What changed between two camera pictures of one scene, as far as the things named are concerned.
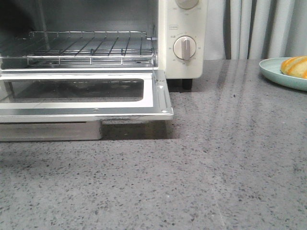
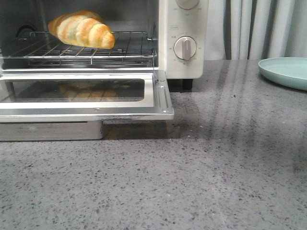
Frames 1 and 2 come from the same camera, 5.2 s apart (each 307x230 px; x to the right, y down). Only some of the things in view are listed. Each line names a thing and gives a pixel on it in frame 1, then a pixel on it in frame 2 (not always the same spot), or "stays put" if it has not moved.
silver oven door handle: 17,131 stays put
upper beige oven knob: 186,4 stays put
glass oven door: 84,97 stays put
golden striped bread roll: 295,66 to 83,28
